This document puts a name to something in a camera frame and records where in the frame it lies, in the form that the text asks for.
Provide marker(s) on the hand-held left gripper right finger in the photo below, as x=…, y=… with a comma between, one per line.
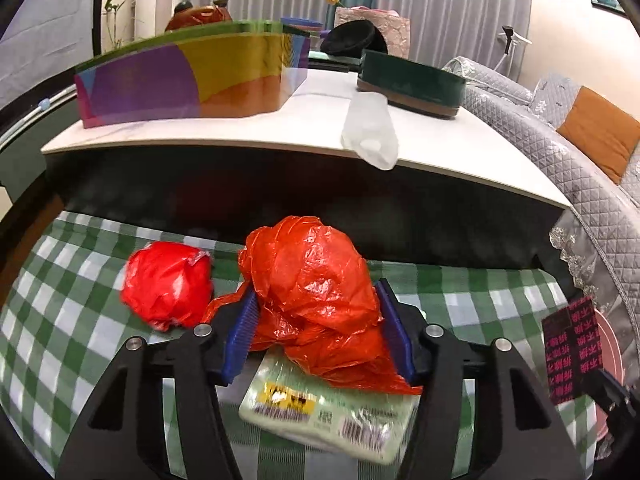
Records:
x=398, y=337

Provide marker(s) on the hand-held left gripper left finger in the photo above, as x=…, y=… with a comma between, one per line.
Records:
x=240, y=342

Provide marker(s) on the pink plastic basin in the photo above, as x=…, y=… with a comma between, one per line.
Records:
x=612, y=355

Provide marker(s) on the red plastic bag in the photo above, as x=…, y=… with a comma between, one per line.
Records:
x=310, y=285

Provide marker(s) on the red plastic bag ball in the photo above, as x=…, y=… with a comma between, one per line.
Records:
x=167, y=285

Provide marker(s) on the pale green labelled packet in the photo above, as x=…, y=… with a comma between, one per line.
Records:
x=320, y=412

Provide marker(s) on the green checkered cloth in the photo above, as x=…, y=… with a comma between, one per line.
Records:
x=75, y=310

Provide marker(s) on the grey quilted sofa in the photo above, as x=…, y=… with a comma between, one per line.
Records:
x=550, y=160

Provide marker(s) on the white coffee table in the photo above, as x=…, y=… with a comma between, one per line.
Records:
x=250, y=135

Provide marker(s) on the translucent white plastic bag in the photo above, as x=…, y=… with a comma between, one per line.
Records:
x=370, y=130

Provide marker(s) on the orange cushion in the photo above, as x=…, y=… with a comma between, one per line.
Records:
x=600, y=130

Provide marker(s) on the dark green round box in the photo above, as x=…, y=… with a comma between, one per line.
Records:
x=410, y=85

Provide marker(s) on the multicoloured shiny box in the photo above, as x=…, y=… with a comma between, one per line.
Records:
x=175, y=80

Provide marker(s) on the black hat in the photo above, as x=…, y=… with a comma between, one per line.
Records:
x=350, y=40

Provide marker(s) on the pink lace basket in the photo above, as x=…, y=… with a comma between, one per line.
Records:
x=395, y=27

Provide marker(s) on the stack of pastel bowls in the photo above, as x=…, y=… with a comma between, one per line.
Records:
x=300, y=22

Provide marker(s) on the red brown ornament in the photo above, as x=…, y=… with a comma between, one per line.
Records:
x=197, y=15

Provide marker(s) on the thin bamboo plant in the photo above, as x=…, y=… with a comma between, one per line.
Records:
x=116, y=20

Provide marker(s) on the black television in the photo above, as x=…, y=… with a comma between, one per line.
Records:
x=45, y=35

